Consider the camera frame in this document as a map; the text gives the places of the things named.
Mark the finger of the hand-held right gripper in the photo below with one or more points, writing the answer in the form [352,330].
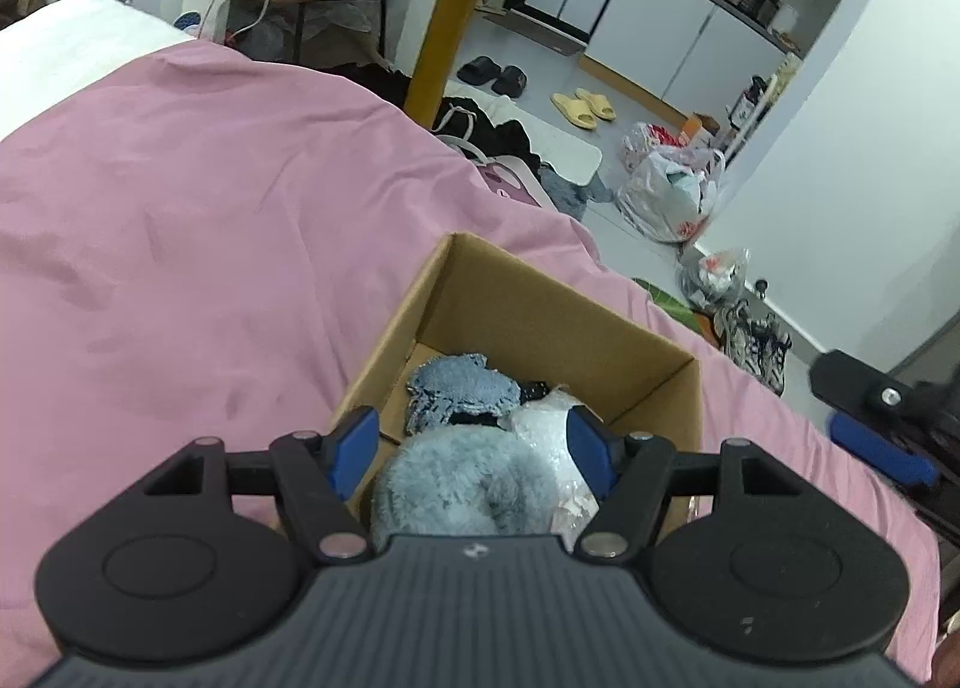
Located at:
[877,444]

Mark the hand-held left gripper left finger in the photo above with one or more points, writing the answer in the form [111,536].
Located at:
[352,452]

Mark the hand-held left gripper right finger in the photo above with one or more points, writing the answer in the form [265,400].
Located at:
[592,455]

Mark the fluffy light blue plush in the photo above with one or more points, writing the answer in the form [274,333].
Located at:
[442,478]

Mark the brown cardboard box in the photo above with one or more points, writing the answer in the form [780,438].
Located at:
[540,320]

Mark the blue denim cloth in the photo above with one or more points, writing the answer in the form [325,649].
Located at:
[461,391]

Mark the green leaf mat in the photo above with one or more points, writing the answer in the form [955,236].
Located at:
[671,301]

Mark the small clear plastic bag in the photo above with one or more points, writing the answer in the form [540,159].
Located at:
[712,279]

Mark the pink blanket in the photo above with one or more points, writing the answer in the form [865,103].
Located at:
[187,245]

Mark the large white plastic bag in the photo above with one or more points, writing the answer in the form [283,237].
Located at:
[664,196]

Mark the pink tote bag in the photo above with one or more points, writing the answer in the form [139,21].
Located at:
[510,181]

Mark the white floor mat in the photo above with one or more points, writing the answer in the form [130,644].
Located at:
[566,151]

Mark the black clothing pile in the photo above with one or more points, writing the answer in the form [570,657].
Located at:
[499,136]

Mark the yellow slipper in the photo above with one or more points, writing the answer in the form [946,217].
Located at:
[598,104]
[574,112]

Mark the small orange cardboard box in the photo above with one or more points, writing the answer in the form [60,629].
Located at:
[697,127]

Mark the black spray bottle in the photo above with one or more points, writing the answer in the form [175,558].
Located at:
[746,104]

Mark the black slipper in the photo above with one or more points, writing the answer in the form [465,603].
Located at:
[478,70]
[510,82]

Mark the white kitchen cabinet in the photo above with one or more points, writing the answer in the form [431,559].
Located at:
[675,42]

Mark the grey door mat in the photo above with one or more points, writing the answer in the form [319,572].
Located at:
[536,33]

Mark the round table with gold leg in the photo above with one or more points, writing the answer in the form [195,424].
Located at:
[446,12]

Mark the white small appliance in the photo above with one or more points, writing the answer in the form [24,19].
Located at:
[201,12]

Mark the white bedding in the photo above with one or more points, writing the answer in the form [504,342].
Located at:
[67,50]

